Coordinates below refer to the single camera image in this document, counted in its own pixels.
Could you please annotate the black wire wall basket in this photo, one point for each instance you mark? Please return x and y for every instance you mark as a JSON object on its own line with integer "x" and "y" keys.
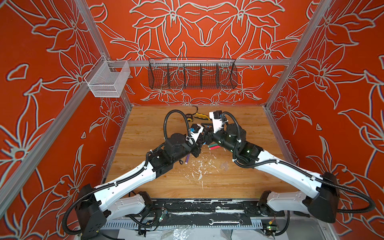
{"x": 192, "y": 74}

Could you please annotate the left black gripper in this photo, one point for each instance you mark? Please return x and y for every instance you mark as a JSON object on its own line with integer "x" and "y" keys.
{"x": 196, "y": 147}

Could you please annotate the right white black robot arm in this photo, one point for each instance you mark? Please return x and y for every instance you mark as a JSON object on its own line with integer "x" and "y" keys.
{"x": 317, "y": 194}

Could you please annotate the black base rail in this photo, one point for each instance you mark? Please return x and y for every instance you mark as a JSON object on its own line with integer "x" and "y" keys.
{"x": 197, "y": 212}

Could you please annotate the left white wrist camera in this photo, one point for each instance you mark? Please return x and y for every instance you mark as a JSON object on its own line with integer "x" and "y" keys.
{"x": 194, "y": 132}

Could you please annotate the purple marker pen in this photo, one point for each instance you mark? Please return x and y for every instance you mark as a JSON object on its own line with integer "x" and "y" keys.
{"x": 187, "y": 158}

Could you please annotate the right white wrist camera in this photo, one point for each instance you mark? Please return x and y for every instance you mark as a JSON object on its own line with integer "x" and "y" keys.
{"x": 218, "y": 123}

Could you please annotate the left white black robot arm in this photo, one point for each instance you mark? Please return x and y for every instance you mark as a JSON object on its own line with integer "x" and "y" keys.
{"x": 95, "y": 206}

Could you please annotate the silver wrench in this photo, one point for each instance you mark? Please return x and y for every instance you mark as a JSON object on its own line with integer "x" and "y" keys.
{"x": 226, "y": 222}

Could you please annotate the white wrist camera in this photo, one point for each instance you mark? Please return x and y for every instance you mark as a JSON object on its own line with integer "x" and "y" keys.
{"x": 218, "y": 123}
{"x": 194, "y": 132}

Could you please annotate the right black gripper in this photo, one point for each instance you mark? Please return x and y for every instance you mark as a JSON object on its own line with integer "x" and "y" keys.
{"x": 209, "y": 138}

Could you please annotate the clear plastic wall bin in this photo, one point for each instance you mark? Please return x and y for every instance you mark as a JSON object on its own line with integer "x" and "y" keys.
{"x": 105, "y": 80}

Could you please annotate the yellow black tape measure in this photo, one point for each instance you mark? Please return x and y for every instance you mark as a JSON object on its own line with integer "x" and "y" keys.
{"x": 190, "y": 117}

